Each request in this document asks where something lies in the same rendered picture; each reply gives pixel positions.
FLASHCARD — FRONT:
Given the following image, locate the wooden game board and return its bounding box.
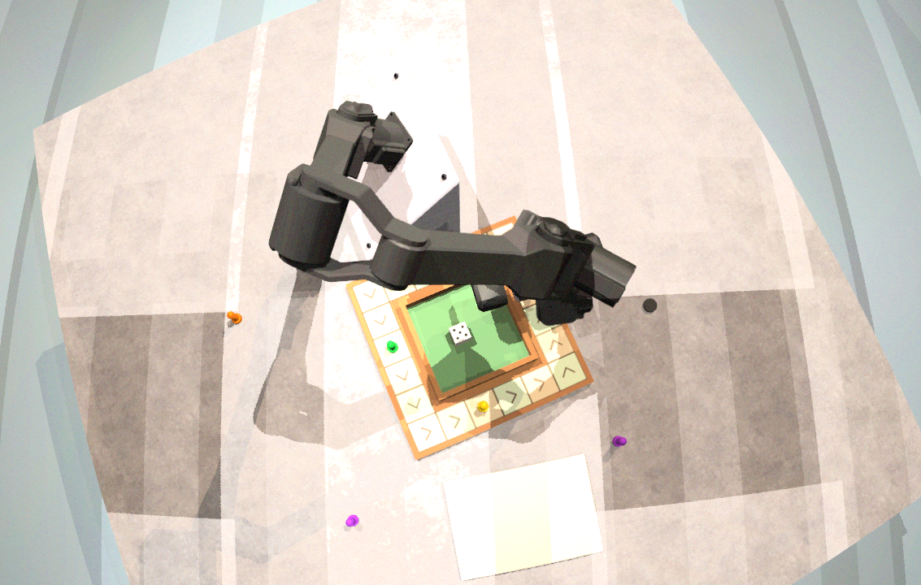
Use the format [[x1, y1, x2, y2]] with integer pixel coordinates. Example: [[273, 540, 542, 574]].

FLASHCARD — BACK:
[[346, 216, 594, 460]]

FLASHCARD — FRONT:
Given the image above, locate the beige six-sided die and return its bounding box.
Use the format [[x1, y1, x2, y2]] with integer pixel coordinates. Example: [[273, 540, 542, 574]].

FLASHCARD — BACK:
[[449, 322, 471, 346]]

